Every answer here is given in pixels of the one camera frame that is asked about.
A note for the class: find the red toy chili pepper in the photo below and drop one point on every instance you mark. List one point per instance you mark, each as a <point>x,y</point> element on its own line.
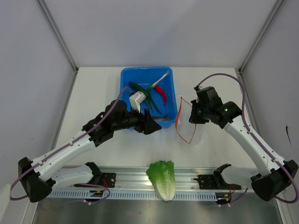
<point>162,93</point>

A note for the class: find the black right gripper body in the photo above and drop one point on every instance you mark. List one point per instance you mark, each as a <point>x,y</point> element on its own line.
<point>199,115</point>

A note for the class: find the blue plastic bin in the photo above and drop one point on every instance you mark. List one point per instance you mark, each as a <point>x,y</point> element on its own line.
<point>145,77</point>

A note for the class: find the aluminium frame rail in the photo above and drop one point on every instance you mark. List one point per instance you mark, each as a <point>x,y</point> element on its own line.
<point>133,179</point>

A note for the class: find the toy green onion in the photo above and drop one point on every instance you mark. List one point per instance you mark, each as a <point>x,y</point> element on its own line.
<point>152,87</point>

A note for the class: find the clear zip bag orange zipper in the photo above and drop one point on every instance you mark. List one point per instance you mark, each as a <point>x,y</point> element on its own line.
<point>188,134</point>

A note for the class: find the grey toy fish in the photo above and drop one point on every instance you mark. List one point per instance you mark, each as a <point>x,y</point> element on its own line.
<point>159,118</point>

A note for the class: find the toy napa cabbage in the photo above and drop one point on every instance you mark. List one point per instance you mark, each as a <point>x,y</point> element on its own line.
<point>162,176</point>

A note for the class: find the slotted grey cable duct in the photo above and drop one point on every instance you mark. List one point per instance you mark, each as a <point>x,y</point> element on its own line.
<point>130,194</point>

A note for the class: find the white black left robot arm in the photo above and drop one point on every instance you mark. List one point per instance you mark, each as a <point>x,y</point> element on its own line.
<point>40,176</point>

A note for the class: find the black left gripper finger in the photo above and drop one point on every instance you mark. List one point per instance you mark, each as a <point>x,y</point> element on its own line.
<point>147,115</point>
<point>151,126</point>

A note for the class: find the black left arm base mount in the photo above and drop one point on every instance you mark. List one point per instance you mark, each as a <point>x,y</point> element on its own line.
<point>107,180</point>

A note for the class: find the dark green toy cucumber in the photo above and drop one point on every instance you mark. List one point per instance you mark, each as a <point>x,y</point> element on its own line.
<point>137,87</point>

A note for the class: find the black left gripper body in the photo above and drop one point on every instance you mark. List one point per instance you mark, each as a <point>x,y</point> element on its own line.
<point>134,120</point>

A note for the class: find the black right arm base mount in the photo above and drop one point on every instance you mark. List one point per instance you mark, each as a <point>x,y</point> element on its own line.
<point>215,180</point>

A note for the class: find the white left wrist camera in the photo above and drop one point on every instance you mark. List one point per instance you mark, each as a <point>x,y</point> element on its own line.
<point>136,99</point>

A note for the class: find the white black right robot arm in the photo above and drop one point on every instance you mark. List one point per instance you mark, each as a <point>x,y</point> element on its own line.
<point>272,173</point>

